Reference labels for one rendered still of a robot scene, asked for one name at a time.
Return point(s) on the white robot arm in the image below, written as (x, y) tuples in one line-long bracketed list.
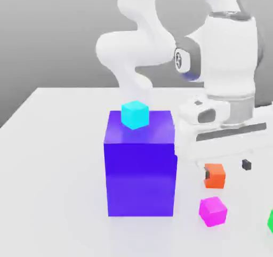
[(228, 54)]

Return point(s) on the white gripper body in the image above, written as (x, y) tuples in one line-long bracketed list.
[(230, 143)]

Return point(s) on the small magenta cube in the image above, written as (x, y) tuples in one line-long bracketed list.
[(212, 212)]

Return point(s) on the small orange cube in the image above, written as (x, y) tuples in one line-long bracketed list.
[(217, 176)]

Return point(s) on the small cyan cube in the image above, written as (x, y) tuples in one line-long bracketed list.
[(134, 115)]

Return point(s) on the large purple box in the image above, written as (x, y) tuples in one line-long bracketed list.
[(139, 176)]

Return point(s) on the small green cube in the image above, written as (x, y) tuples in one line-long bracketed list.
[(270, 221)]

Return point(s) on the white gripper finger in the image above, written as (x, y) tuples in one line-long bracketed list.
[(207, 173), (246, 164)]

